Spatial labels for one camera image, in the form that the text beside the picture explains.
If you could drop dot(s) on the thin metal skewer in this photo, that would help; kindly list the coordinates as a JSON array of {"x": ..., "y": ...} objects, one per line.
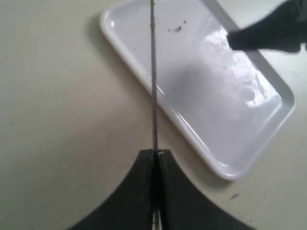
[{"x": 153, "y": 74}]

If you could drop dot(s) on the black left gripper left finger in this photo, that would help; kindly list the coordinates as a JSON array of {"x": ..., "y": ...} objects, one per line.
[{"x": 129, "y": 206}]

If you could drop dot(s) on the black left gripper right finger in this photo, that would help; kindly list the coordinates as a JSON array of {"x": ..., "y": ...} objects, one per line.
[{"x": 184, "y": 207}]

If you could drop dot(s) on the white plastic tray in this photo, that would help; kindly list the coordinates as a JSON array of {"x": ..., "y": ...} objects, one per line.
[{"x": 228, "y": 104}]

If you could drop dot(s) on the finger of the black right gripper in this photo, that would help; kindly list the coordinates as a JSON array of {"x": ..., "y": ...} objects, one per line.
[{"x": 283, "y": 29}]

